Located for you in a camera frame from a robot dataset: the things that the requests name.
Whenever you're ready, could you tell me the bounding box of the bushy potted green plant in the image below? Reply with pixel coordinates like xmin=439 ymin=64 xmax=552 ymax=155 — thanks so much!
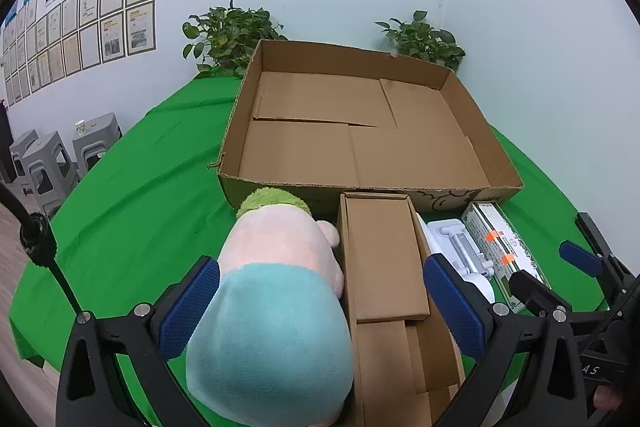
xmin=181 ymin=0 xmax=290 ymax=80

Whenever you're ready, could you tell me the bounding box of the small potted green plant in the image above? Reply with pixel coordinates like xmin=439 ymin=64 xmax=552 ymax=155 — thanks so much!
xmin=375 ymin=10 xmax=467 ymax=74

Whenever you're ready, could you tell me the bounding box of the large cardboard box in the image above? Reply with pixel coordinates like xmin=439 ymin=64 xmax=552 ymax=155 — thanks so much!
xmin=207 ymin=39 xmax=525 ymax=215

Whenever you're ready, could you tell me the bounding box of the wall of framed certificates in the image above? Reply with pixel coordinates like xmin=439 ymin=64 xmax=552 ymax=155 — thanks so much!
xmin=0 ymin=0 xmax=159 ymax=108

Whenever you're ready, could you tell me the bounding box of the plush toy with green hair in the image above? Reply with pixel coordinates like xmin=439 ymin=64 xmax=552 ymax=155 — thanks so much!
xmin=185 ymin=187 xmax=357 ymax=426

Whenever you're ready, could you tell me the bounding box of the dark cabinet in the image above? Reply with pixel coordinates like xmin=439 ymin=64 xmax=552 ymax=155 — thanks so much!
xmin=0 ymin=101 xmax=14 ymax=184

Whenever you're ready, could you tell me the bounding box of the grey plastic stool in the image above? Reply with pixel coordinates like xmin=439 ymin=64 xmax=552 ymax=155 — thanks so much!
xmin=72 ymin=112 xmax=123 ymax=175
xmin=8 ymin=129 xmax=41 ymax=188
xmin=21 ymin=131 xmax=82 ymax=219

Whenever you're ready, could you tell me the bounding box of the black cable with strap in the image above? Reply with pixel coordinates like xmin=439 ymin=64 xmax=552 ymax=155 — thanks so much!
xmin=0 ymin=181 xmax=85 ymax=317

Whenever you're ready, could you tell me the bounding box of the green and white carton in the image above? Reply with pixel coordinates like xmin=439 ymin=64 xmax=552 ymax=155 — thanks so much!
xmin=460 ymin=202 xmax=552 ymax=314

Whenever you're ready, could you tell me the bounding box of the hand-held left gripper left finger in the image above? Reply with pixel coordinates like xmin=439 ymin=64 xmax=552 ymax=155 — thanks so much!
xmin=56 ymin=255 xmax=221 ymax=427

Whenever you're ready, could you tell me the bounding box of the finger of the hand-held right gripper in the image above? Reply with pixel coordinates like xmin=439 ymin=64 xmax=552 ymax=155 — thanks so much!
xmin=559 ymin=213 xmax=637 ymax=294
xmin=509 ymin=269 xmax=574 ymax=315

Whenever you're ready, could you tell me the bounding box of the person's right hand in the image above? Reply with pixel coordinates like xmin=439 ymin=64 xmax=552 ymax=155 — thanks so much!
xmin=591 ymin=386 xmax=627 ymax=414

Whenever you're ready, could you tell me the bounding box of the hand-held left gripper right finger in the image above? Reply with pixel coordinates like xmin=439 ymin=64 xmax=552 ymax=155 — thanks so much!
xmin=422 ymin=253 xmax=587 ymax=427

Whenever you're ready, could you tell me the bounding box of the small cardboard box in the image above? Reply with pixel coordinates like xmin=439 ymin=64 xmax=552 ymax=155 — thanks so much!
xmin=336 ymin=192 xmax=467 ymax=427

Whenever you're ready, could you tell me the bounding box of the green tablecloth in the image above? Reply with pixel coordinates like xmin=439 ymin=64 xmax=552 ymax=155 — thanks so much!
xmin=9 ymin=76 xmax=615 ymax=427

